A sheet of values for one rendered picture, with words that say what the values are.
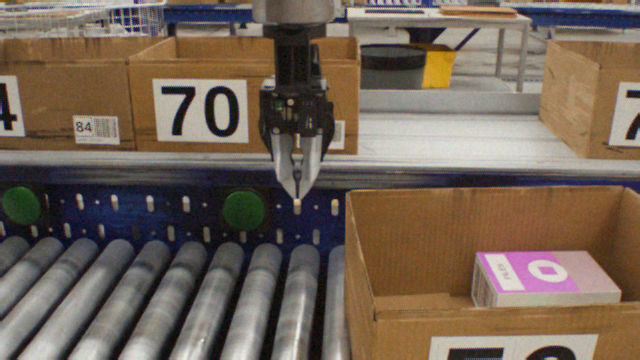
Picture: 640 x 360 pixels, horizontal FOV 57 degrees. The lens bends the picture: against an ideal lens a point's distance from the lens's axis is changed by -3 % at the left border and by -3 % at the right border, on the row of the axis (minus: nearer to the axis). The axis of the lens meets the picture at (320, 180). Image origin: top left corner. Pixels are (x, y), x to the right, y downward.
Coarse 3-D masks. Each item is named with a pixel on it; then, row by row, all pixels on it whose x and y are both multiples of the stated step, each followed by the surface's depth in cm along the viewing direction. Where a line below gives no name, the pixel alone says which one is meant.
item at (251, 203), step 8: (240, 192) 100; (248, 192) 100; (232, 200) 100; (240, 200) 100; (248, 200) 100; (256, 200) 100; (224, 208) 101; (232, 208) 100; (240, 208) 100; (248, 208) 100; (256, 208) 100; (224, 216) 101; (232, 216) 101; (240, 216) 101; (248, 216) 100; (256, 216) 101; (232, 224) 101; (240, 224) 101; (248, 224) 101; (256, 224) 101
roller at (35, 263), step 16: (48, 240) 104; (32, 256) 98; (48, 256) 101; (16, 272) 93; (32, 272) 95; (0, 288) 89; (16, 288) 91; (0, 304) 86; (16, 304) 90; (0, 320) 85
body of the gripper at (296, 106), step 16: (272, 32) 64; (288, 32) 65; (304, 32) 62; (320, 32) 64; (288, 48) 64; (304, 48) 64; (288, 64) 65; (304, 64) 65; (272, 80) 68; (288, 80) 66; (304, 80) 66; (320, 80) 68; (272, 96) 66; (288, 96) 65; (304, 96) 64; (320, 96) 65; (272, 112) 66; (288, 112) 66; (304, 112) 65; (320, 112) 66; (272, 128) 67; (288, 128) 66; (304, 128) 65; (320, 128) 67
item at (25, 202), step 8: (8, 192) 101; (16, 192) 101; (24, 192) 101; (32, 192) 102; (8, 200) 102; (16, 200) 102; (24, 200) 102; (32, 200) 102; (8, 208) 102; (16, 208) 102; (24, 208) 102; (32, 208) 102; (40, 208) 103; (8, 216) 103; (16, 216) 103; (24, 216) 103; (32, 216) 103; (24, 224) 104
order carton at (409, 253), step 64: (384, 192) 80; (448, 192) 81; (512, 192) 81; (576, 192) 82; (384, 256) 84; (448, 256) 84; (384, 320) 54; (448, 320) 54; (512, 320) 54; (576, 320) 54
